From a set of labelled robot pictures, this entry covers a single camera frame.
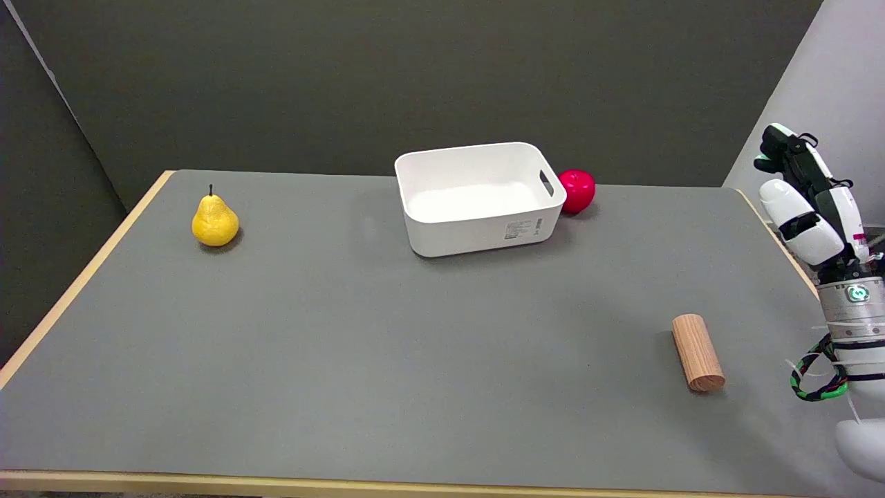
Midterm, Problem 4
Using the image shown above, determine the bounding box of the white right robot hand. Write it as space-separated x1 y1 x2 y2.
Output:
754 123 873 284

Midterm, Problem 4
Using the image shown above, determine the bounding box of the wooden cylinder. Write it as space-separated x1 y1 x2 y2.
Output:
671 313 726 393

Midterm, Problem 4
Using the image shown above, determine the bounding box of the red apple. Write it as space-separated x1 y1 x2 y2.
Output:
557 169 596 214

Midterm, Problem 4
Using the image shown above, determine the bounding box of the white plastic bin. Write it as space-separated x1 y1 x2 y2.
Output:
394 142 568 258

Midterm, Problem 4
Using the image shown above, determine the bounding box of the yellow pear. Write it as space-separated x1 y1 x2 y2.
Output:
192 184 240 248

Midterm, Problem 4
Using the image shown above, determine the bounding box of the green black braided cable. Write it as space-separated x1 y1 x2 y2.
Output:
790 333 850 403

